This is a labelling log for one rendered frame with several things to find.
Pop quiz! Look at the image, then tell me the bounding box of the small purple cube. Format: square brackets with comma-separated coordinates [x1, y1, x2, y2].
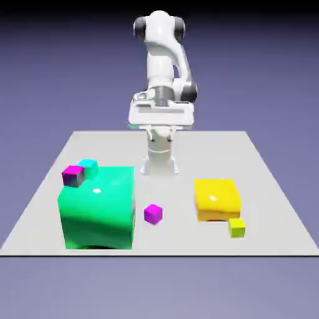
[143, 204, 164, 226]

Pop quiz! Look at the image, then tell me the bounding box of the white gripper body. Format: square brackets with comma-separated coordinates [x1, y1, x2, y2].
[128, 98, 196, 131]

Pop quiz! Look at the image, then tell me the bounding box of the small cyan cube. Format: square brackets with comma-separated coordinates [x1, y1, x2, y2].
[77, 158, 100, 181]

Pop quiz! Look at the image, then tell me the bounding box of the large green box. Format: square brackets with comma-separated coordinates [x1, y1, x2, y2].
[57, 165, 136, 250]

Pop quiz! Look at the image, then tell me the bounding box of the small yellow-green cube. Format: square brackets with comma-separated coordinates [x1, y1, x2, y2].
[227, 217, 247, 239]

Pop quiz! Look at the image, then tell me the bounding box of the small magenta cube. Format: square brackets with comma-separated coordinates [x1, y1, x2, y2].
[61, 164, 86, 188]

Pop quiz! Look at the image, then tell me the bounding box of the large yellow box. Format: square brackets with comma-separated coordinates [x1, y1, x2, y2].
[194, 178, 243, 223]

